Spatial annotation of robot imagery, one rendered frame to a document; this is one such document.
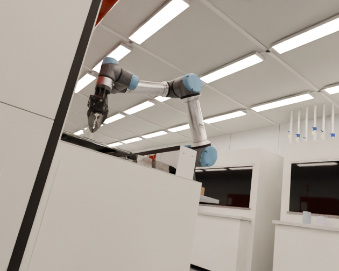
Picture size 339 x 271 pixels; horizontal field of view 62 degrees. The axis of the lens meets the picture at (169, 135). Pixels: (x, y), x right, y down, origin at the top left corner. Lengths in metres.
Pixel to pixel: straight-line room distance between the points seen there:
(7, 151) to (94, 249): 0.43
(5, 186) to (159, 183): 0.55
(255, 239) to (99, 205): 3.67
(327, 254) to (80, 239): 3.04
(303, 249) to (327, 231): 0.36
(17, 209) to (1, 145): 0.13
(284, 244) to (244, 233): 0.72
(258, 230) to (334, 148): 1.56
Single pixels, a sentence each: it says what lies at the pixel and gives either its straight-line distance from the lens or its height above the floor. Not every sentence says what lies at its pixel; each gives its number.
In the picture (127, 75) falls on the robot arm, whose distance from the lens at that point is 1.39.
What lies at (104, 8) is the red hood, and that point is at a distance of 0.95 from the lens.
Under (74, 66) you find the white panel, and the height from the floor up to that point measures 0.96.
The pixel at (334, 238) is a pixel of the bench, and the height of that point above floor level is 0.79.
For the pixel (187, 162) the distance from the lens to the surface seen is 1.20.
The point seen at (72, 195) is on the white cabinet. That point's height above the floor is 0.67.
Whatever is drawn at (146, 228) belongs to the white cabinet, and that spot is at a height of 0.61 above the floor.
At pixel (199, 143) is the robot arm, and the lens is 1.59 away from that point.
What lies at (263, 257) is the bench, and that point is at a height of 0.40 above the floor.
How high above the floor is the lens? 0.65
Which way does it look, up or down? 17 degrees up
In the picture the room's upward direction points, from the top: 10 degrees clockwise
